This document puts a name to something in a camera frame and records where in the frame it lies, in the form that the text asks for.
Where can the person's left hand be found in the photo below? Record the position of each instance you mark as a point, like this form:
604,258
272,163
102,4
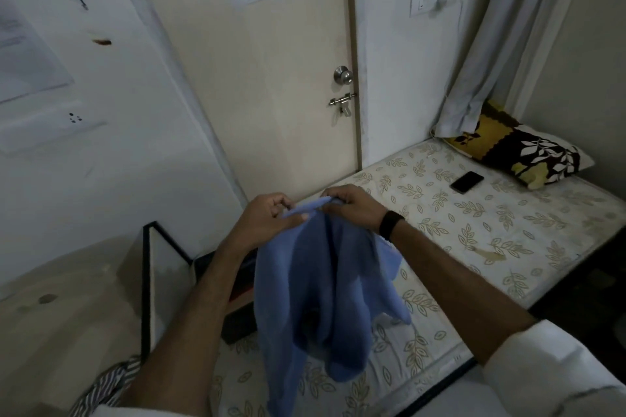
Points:
259,221

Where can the person's right hand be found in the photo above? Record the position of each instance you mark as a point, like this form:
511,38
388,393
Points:
359,209

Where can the person's left thumb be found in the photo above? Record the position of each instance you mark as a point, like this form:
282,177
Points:
292,219

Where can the person's right thumb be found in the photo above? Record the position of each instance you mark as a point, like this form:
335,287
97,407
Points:
335,209

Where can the blue cloth garment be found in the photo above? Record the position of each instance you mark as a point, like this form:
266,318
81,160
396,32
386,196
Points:
323,294

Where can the person's left forearm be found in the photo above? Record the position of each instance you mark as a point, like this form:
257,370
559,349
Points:
195,314

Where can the person's right forearm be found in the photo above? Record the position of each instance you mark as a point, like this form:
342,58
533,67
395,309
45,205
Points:
455,284

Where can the black wristband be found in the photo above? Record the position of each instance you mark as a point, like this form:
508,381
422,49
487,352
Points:
391,226

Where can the silver door latch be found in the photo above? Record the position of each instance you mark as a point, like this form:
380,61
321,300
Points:
343,103

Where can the dark box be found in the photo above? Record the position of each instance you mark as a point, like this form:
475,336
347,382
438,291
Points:
237,314

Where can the cream wooden door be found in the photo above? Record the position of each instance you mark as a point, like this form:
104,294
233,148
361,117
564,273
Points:
274,89

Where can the silver door knob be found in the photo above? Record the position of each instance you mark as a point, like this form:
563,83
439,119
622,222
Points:
342,75

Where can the black smartphone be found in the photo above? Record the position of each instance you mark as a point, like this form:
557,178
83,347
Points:
467,182

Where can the leaf print mattress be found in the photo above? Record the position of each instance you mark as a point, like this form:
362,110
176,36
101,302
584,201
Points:
489,226

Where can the floral patterned pillow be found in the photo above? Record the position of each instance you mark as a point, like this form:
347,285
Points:
528,150

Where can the grey curtain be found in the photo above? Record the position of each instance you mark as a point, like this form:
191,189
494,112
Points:
508,40

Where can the striped cloth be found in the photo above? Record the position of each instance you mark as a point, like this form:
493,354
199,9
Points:
105,385

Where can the white shirt sleeve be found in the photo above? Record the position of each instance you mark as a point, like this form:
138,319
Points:
547,372

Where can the white paper sheet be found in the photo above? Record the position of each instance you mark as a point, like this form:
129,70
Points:
24,55

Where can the black metal bed frame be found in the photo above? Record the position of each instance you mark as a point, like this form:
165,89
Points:
145,284

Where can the white switch plate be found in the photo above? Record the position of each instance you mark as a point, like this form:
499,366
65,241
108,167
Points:
430,0

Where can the white wall socket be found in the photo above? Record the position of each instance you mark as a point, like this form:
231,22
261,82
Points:
54,126

